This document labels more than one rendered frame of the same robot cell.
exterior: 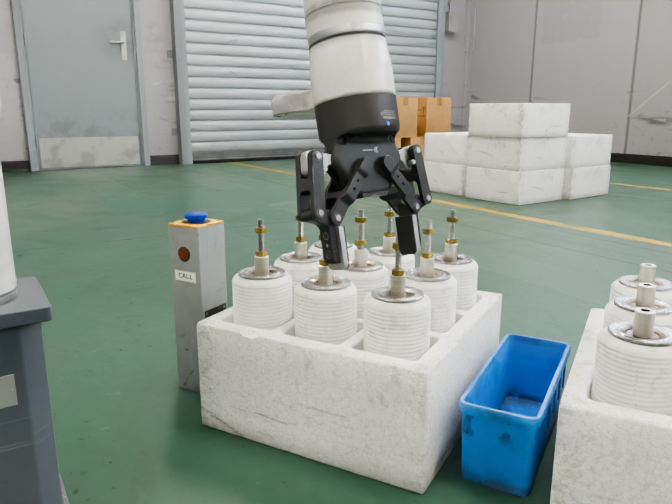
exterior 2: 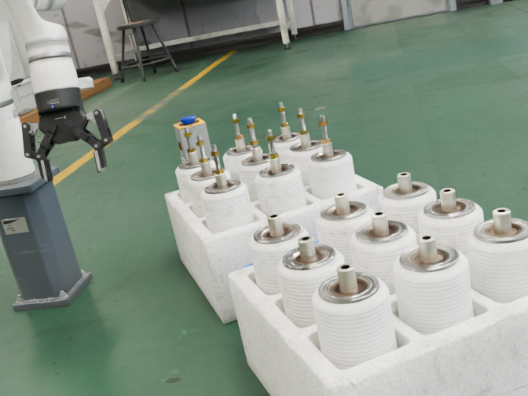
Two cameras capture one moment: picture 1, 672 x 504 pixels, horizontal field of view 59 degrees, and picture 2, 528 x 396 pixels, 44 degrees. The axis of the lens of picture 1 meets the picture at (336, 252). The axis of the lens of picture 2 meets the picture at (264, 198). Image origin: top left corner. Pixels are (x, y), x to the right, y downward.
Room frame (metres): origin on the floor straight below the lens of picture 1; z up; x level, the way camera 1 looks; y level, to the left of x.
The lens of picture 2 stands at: (-0.02, -1.02, 0.64)
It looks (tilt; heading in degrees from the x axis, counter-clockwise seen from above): 19 degrees down; 45
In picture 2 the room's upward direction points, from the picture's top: 12 degrees counter-clockwise
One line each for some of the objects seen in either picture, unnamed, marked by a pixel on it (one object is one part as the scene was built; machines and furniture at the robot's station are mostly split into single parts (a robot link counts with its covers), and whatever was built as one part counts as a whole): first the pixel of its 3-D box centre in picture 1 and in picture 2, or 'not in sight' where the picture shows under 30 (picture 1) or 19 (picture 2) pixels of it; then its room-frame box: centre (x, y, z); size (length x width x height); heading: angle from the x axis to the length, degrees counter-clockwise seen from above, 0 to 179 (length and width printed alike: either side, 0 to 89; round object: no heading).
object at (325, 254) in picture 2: not in sight; (309, 257); (0.61, -0.47, 0.25); 0.08 x 0.08 x 0.01
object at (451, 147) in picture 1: (467, 147); not in sight; (3.85, -0.84, 0.27); 0.39 x 0.39 x 0.18; 34
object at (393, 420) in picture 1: (359, 355); (271, 226); (0.98, -0.04, 0.09); 0.39 x 0.39 x 0.18; 61
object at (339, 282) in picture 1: (325, 283); (207, 174); (0.87, 0.02, 0.25); 0.08 x 0.08 x 0.01
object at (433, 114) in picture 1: (427, 116); not in sight; (4.96, -0.73, 0.45); 0.30 x 0.24 x 0.30; 30
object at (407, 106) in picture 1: (392, 116); not in sight; (4.75, -0.44, 0.45); 0.30 x 0.24 x 0.30; 34
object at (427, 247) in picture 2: not in sight; (427, 249); (0.66, -0.62, 0.26); 0.02 x 0.02 x 0.03
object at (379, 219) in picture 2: not in sight; (380, 224); (0.71, -0.52, 0.26); 0.02 x 0.02 x 0.03
